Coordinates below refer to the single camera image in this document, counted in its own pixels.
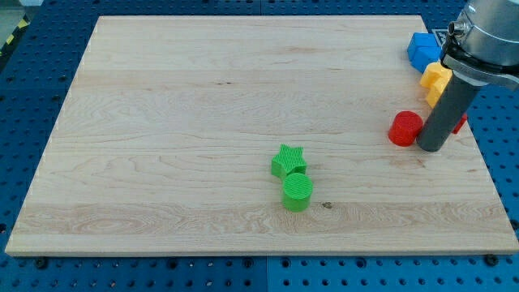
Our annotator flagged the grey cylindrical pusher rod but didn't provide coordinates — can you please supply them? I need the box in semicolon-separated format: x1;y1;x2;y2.
416;72;487;152

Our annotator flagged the red cylinder block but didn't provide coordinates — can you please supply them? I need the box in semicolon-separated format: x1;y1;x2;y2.
388;110;423;147

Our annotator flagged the green star block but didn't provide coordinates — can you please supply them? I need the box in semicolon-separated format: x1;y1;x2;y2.
271;144;307;180

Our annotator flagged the blue pegboard base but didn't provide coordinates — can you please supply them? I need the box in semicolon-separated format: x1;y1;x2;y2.
1;0;518;291

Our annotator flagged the yellow block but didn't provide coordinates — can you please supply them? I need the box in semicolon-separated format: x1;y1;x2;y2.
420;62;453;108

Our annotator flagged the wooden board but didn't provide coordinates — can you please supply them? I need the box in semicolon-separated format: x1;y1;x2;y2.
6;15;518;257

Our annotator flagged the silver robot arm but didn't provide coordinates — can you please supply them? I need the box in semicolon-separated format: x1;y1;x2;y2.
440;0;518;91

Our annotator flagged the blue block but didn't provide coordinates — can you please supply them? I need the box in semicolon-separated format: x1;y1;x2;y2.
407;32;441;73

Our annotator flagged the green cylinder block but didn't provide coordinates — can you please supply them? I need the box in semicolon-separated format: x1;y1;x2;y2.
282;173;313;213

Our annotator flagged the small red block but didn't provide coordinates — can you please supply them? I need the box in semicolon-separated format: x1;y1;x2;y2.
452;113;468;135

